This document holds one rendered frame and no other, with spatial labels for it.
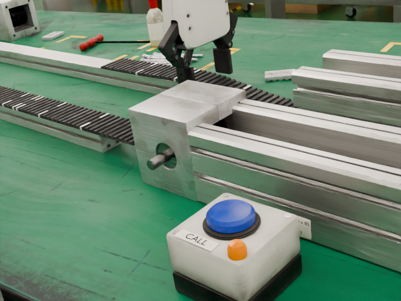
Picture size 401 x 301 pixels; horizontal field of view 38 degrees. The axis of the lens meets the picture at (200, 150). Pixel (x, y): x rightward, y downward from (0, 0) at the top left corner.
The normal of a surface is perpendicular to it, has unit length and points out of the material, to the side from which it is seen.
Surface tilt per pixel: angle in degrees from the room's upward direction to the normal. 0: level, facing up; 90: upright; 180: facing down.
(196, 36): 95
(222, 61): 91
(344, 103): 90
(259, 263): 90
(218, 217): 2
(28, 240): 0
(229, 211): 3
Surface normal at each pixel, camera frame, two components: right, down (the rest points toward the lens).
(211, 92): -0.13, -0.89
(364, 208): -0.66, 0.40
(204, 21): 0.71, 0.29
